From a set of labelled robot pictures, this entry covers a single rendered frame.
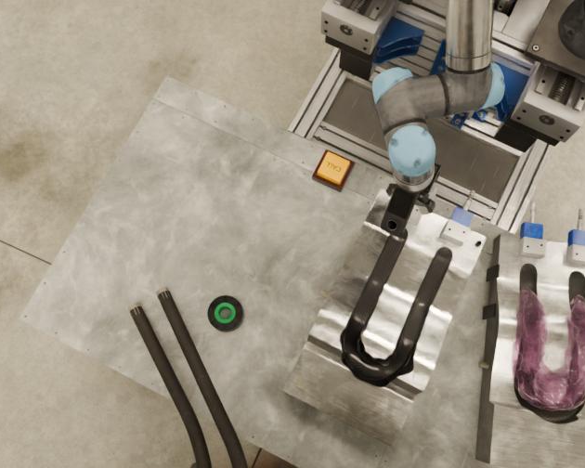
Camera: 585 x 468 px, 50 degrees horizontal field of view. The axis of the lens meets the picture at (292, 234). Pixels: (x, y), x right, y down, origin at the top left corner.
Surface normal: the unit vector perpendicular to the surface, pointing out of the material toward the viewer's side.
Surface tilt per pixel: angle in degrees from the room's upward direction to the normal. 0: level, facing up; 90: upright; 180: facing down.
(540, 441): 0
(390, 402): 0
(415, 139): 11
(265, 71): 0
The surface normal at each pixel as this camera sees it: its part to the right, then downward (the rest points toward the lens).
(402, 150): -0.19, -0.20
